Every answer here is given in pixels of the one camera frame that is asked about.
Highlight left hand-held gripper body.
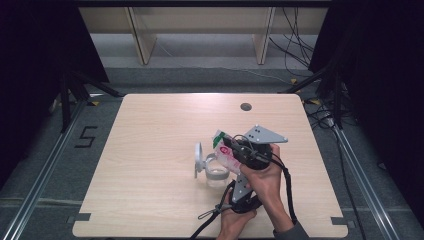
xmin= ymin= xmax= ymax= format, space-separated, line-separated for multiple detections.
xmin=230 ymin=175 xmax=263 ymax=215

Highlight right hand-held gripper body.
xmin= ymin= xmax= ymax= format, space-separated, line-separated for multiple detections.
xmin=231 ymin=124 xmax=288 ymax=171

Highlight pink and white plastic bag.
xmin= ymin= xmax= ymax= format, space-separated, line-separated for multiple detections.
xmin=212 ymin=129 xmax=244 ymax=176

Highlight clear jar with grey lid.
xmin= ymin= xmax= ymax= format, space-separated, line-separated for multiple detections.
xmin=194 ymin=141 xmax=234 ymax=191

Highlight person's right hand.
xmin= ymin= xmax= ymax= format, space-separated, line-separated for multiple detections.
xmin=239 ymin=143 xmax=287 ymax=208

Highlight person's left hand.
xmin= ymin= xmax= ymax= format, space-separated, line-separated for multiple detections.
xmin=216 ymin=192 xmax=258 ymax=240

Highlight black metal stand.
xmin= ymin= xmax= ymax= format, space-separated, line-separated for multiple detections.
xmin=279 ymin=56 xmax=346 ymax=129
xmin=59 ymin=68 xmax=124 ymax=134

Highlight light wooden shelf unit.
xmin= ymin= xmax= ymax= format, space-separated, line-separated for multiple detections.
xmin=77 ymin=6 xmax=330 ymax=66

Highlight dark curtain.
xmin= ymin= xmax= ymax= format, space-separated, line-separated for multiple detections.
xmin=308 ymin=0 xmax=424 ymax=228
xmin=0 ymin=0 xmax=109 ymax=188

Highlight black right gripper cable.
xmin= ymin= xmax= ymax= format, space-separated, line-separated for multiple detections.
xmin=233 ymin=134 xmax=299 ymax=225

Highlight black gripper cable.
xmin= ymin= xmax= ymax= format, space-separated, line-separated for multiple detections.
xmin=233 ymin=134 xmax=299 ymax=225
xmin=189 ymin=179 xmax=236 ymax=240

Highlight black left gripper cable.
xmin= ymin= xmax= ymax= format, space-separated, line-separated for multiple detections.
xmin=189 ymin=179 xmax=236 ymax=240

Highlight tangle of floor cables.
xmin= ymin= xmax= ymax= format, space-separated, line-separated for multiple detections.
xmin=301 ymin=96 xmax=354 ymax=131

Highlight bundle of black cables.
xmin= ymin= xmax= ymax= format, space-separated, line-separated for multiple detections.
xmin=268 ymin=7 xmax=318 ymax=78

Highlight grey metal floor rail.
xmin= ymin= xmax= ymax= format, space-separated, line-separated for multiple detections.
xmin=333 ymin=124 xmax=401 ymax=240
xmin=1 ymin=99 xmax=89 ymax=240

